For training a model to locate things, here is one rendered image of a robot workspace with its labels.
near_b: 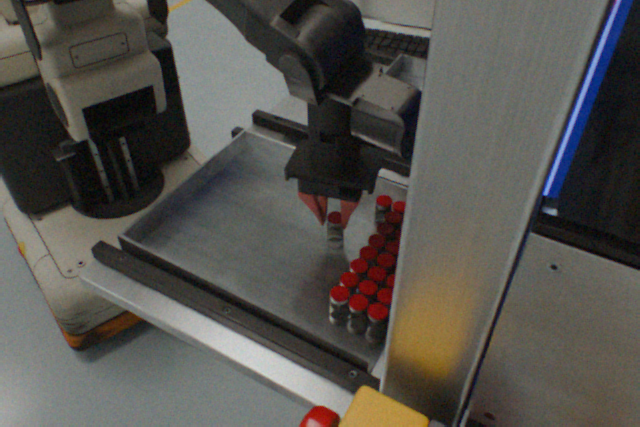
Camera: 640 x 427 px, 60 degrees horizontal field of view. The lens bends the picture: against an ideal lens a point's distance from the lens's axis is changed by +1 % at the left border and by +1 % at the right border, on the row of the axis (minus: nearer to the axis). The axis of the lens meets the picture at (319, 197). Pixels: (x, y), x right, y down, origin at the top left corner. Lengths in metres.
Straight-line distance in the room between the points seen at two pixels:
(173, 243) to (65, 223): 1.03
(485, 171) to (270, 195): 0.53
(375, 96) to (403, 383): 0.25
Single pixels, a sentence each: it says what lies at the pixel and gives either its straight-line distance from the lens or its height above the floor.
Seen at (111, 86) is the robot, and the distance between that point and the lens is 1.29.
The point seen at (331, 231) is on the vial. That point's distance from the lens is 0.68.
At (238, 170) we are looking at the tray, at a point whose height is 0.88.
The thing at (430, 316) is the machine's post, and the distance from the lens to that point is 0.36.
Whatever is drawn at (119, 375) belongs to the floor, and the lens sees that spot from 1.71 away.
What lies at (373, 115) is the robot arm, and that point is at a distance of 0.52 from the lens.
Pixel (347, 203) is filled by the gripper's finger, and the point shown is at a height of 0.98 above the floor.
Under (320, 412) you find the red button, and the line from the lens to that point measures 0.43.
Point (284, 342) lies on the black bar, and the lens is 0.59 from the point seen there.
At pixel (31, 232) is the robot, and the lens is 1.76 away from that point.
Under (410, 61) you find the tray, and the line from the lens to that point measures 1.05.
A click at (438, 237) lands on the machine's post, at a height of 1.18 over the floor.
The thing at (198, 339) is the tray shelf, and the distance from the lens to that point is 0.63.
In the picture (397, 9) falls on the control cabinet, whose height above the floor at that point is 0.84.
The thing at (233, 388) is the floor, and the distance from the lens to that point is 1.61.
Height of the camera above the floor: 1.40
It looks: 42 degrees down
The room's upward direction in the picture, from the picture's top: straight up
